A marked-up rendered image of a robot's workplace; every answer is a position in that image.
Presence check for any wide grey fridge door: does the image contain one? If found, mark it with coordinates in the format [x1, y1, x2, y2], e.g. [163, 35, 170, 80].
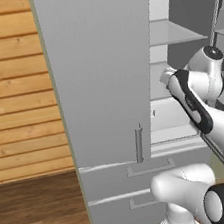
[29, 0, 175, 176]

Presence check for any white fridge crisper drawer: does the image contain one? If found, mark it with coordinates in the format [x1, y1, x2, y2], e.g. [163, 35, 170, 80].
[144, 93, 202, 146]

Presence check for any tall grey fridge drawer front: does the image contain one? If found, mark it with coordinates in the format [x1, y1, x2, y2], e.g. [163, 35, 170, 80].
[75, 144, 218, 207]

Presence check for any glass fridge shelf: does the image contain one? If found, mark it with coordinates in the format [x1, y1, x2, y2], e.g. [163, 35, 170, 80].
[147, 12, 210, 49]

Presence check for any low grey fridge drawer front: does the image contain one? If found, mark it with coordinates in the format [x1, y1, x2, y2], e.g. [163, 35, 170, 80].
[86, 185, 172, 224]

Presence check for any dark grey fridge door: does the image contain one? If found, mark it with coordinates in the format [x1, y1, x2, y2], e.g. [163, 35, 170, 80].
[158, 0, 224, 123]

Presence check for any short grey door handle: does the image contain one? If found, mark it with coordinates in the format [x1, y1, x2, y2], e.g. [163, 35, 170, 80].
[131, 122, 149, 165]

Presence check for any wide grey drawer handle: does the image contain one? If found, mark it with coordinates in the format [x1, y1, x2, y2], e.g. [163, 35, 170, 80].
[124, 157, 177, 180]

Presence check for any narrow grey drawer handle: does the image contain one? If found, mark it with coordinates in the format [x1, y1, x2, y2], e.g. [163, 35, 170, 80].
[127, 194, 160, 212]

